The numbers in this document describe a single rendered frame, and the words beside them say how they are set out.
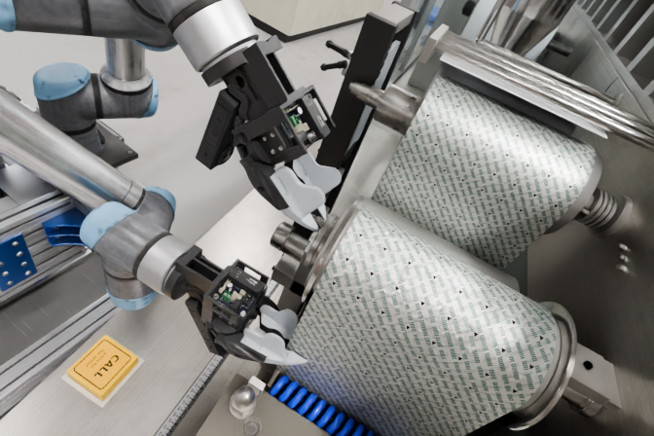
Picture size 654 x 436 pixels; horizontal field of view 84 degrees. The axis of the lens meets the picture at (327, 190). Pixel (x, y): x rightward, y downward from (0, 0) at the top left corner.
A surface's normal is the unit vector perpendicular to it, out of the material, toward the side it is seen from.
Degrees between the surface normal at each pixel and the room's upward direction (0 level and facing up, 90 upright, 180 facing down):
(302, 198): 90
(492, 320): 28
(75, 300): 0
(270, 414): 0
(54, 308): 0
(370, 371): 90
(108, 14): 86
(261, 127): 90
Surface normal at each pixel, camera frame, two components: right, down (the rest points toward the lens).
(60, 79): 0.17, -0.69
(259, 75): -0.41, 0.52
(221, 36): 0.28, 0.19
